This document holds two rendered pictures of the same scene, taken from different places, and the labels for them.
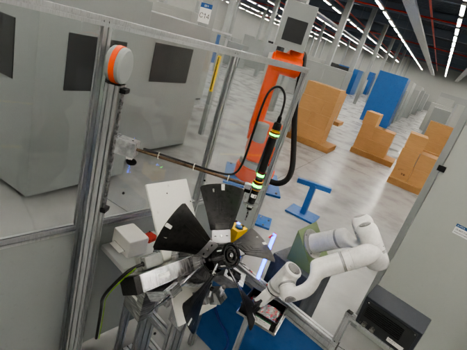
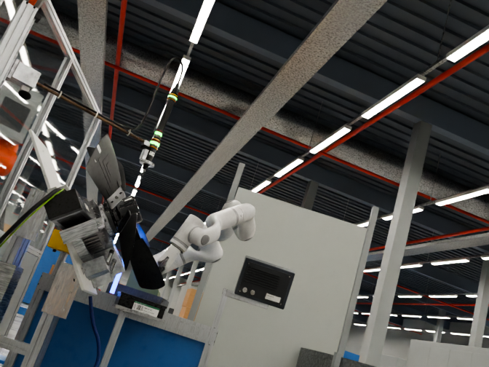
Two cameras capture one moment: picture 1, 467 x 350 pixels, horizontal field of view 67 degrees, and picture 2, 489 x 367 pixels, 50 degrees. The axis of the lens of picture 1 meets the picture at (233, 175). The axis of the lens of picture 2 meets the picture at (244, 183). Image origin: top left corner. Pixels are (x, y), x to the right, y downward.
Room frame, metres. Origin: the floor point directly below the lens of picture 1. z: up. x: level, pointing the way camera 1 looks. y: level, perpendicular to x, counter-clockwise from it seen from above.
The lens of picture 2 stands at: (-0.64, 0.87, 0.81)
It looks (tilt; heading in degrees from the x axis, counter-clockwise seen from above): 17 degrees up; 324
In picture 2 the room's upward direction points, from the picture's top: 18 degrees clockwise
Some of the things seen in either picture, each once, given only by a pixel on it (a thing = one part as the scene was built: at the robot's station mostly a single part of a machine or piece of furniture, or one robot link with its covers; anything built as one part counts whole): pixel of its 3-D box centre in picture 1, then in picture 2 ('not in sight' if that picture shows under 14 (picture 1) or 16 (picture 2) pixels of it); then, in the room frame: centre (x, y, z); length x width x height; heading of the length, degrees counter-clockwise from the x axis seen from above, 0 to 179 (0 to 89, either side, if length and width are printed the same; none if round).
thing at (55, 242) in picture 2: (231, 230); (68, 245); (1.96, -0.09, 1.02); 0.16 x 0.10 x 0.11; 54
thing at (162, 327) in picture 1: (160, 325); (7, 343); (1.52, 0.14, 0.56); 0.19 x 0.04 x 0.04; 54
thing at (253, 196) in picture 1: (263, 164); (161, 125); (1.50, -0.12, 1.65); 0.04 x 0.04 x 0.46
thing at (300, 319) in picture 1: (269, 294); (128, 309); (1.73, -0.41, 0.82); 0.90 x 0.04 x 0.08; 54
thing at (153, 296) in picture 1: (163, 290); (80, 230); (1.26, 0.14, 1.03); 0.15 x 0.10 x 0.14; 54
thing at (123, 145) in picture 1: (126, 146); (22, 76); (1.51, 0.51, 1.53); 0.10 x 0.07 x 0.08; 89
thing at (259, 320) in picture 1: (263, 309); (139, 306); (1.55, -0.37, 0.84); 0.22 x 0.17 x 0.07; 68
